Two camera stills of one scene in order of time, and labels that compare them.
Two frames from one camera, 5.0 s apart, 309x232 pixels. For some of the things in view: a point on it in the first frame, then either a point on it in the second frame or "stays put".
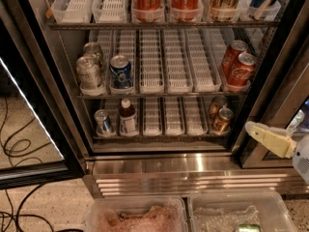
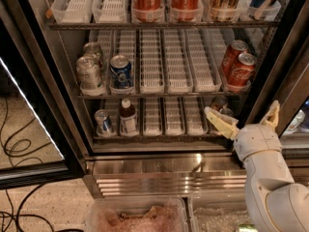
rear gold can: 217,102 stays put
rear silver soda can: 94,49 stays put
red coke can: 241,72 stays put
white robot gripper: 301,159 to 257,141
